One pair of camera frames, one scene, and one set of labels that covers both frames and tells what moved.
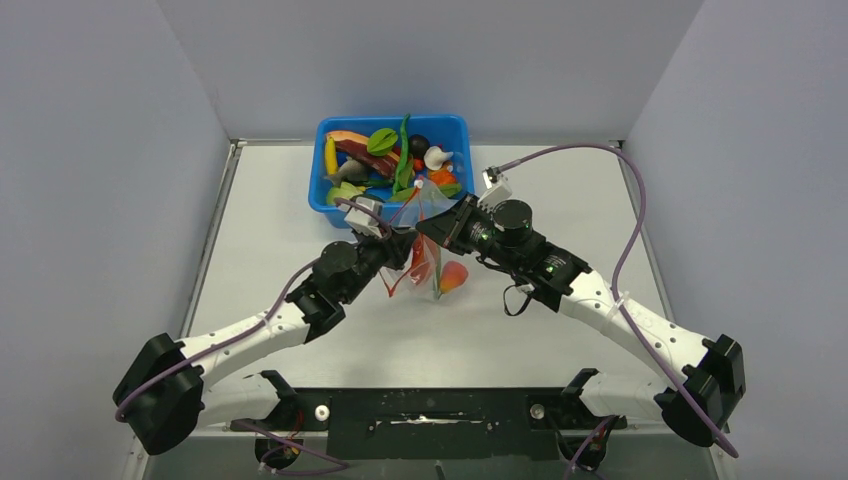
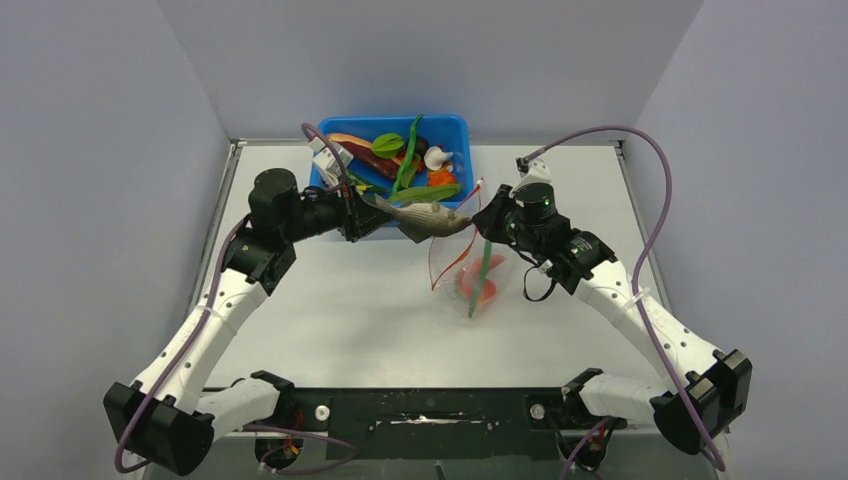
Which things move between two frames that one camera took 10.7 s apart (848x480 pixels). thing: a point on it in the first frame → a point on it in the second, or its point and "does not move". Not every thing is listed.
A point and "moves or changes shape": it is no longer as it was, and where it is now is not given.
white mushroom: (434, 157) does not move
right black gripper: (449, 228) → (488, 220)
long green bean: (438, 279) → (481, 278)
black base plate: (450, 424) does not move
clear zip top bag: (422, 256) → (470, 269)
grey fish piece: (350, 170) moves or changes shape
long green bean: (420, 194) does not move
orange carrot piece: (442, 176) does not move
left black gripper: (396, 247) → (358, 216)
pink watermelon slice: (422, 270) → (468, 276)
